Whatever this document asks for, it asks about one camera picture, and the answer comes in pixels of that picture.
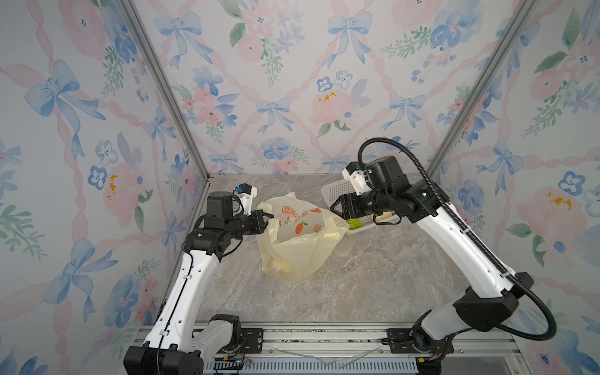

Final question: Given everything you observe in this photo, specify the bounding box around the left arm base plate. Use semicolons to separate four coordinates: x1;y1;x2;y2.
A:
217;327;265;355

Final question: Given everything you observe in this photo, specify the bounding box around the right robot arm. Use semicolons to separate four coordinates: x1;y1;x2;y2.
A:
331;156;534;353

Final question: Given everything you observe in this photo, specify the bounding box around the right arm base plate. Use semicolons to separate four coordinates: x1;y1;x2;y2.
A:
381;328;455;356

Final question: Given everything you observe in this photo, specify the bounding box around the black corrugated cable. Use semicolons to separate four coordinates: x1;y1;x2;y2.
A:
357;137;558;342

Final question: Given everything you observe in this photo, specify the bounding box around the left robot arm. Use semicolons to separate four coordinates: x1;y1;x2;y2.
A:
123;184;273;374

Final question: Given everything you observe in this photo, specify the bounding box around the beige pear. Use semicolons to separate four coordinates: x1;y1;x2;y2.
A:
376;212;394;221

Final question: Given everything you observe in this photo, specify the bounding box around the corner aluminium post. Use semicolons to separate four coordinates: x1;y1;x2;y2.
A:
116;0;210;182
427;0;538;175

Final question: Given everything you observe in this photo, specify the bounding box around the yellow plastic bag orange print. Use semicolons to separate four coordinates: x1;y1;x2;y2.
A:
257;192;349;282

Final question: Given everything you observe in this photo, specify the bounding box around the aluminium frame rail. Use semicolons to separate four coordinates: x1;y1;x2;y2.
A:
122;321;531;375

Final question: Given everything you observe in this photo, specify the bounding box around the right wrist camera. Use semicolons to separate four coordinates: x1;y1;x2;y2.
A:
342;162;372;195

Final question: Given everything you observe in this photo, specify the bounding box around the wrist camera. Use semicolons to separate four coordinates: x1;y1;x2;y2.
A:
233;183;258;216
342;162;372;195

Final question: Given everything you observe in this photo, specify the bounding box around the right corner aluminium post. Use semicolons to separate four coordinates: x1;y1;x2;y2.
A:
427;0;538;175

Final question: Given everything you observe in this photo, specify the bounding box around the white plastic basket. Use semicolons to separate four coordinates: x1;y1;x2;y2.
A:
321;180;399;234

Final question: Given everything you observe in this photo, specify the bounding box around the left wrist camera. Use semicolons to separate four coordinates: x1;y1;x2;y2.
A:
233;183;258;216

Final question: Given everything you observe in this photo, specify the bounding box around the left corner aluminium post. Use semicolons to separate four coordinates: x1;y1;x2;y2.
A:
116;0;210;182

